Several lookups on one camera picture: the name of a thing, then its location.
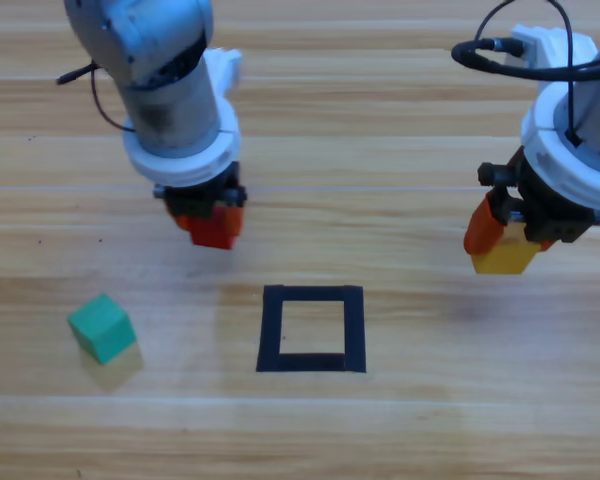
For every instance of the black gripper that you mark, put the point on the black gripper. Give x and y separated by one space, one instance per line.
545 210
200 200

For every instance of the green wooden cube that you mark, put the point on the green wooden cube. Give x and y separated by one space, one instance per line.
100 330

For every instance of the black tape square outline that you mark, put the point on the black tape square outline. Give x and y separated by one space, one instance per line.
272 325

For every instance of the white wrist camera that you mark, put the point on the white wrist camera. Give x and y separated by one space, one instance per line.
550 45
227 65

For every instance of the yellow wooden cube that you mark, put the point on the yellow wooden cube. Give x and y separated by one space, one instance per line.
505 260

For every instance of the red wooden cube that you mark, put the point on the red wooden cube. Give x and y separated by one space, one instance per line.
210 238

